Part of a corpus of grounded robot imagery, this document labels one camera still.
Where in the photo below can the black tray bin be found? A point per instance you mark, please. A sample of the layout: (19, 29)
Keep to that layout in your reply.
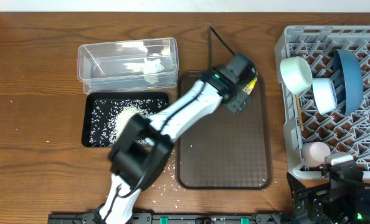
(101, 107)

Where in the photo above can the clear plastic bin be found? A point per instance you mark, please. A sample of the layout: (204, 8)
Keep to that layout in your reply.
(118, 66)

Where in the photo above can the brown serving tray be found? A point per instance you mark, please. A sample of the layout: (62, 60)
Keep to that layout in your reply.
(227, 151)

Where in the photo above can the grey dishwasher rack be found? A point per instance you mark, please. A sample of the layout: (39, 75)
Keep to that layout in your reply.
(347, 133)

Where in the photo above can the pile of white rice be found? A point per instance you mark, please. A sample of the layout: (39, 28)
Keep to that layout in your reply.
(119, 121)

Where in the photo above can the green bowl with rice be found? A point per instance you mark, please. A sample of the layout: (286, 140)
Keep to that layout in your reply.
(296, 74)

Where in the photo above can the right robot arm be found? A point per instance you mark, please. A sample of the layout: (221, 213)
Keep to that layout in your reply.
(345, 198)

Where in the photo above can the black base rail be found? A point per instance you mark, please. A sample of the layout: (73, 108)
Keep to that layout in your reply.
(148, 218)

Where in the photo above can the yellow snack wrapper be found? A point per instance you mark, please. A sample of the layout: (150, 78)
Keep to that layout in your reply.
(250, 86)

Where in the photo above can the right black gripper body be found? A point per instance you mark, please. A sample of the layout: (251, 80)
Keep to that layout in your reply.
(322, 196)

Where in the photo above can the white tissue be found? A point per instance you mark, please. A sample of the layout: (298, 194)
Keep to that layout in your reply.
(151, 70)

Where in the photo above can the light blue bowl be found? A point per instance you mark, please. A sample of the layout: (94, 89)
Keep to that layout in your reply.
(324, 95)

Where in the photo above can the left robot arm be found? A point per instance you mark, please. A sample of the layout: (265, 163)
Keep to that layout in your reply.
(144, 146)

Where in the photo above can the pink cup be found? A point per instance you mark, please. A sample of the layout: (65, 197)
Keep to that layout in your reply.
(314, 153)

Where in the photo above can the dark blue plate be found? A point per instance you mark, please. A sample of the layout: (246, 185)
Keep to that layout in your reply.
(350, 77)

